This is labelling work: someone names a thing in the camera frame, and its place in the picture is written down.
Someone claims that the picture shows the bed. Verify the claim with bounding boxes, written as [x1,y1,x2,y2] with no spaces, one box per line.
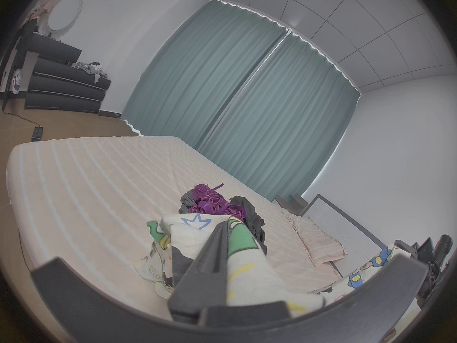
[6,136,393,321]

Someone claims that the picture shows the purple satin garment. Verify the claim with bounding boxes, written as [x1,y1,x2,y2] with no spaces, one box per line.
[188,182,248,224]

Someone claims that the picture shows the black cable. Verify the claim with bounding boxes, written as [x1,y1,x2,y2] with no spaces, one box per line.
[3,110,40,128]

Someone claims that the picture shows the white grey bedside table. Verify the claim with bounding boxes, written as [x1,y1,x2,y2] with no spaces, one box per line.
[274,193,308,213]

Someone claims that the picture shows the pile of clothes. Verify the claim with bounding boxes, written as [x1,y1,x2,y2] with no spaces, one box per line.
[73,62,105,85]

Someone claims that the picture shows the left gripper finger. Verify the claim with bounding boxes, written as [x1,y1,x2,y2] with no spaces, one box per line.
[167,222,230,322]

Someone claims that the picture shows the white printed pyjama top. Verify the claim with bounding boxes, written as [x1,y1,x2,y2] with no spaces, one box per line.
[134,215,406,315]

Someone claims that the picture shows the black dressing table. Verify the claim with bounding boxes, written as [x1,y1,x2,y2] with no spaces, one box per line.
[31,32,83,65]

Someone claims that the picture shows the pale pink pillow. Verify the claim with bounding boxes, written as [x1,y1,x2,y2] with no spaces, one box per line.
[286,215,348,267]

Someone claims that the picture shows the person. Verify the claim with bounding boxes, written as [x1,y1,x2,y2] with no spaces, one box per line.
[0,0,68,111]

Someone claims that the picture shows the round white mirror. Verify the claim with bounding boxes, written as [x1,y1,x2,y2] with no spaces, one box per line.
[46,0,83,38]

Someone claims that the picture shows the black chest of drawers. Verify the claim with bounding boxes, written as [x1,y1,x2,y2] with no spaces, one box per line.
[24,56,112,115]

